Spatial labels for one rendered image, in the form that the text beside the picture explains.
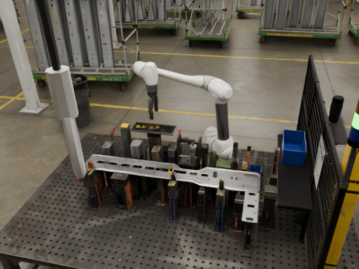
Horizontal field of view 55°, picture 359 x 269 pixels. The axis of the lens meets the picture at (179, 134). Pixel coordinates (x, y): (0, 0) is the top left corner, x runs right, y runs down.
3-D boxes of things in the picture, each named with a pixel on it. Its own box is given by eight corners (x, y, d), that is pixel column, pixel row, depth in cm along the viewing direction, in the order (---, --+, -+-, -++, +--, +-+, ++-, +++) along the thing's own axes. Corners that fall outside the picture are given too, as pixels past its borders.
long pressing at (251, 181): (79, 169, 269) (79, 168, 268) (92, 153, 288) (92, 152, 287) (259, 194, 239) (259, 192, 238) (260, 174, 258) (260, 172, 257)
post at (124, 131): (125, 169, 315) (119, 128, 291) (127, 165, 321) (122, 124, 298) (132, 171, 313) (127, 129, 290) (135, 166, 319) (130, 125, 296)
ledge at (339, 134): (322, 149, 215) (328, 125, 206) (317, 121, 245) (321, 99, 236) (348, 152, 212) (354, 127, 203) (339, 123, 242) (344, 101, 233)
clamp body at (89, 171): (86, 211, 271) (77, 174, 252) (94, 198, 283) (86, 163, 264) (98, 213, 269) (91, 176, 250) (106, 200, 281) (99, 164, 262)
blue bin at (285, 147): (281, 164, 261) (283, 149, 254) (281, 142, 286) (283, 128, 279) (303, 166, 257) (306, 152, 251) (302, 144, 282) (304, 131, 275)
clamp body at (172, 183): (166, 221, 259) (164, 186, 241) (170, 210, 269) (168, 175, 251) (178, 223, 257) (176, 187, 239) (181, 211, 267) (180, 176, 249)
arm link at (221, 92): (225, 147, 325) (240, 158, 309) (211, 155, 319) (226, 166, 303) (220, 73, 280) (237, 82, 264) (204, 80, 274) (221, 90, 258)
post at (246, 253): (241, 255, 230) (243, 225, 215) (242, 243, 239) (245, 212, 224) (250, 257, 229) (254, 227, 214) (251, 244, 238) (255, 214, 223)
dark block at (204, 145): (201, 188, 289) (201, 147, 267) (202, 183, 295) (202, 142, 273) (207, 189, 288) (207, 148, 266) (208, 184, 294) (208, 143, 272)
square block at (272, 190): (259, 229, 250) (264, 191, 231) (259, 221, 256) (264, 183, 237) (271, 230, 248) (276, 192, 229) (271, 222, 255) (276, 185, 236)
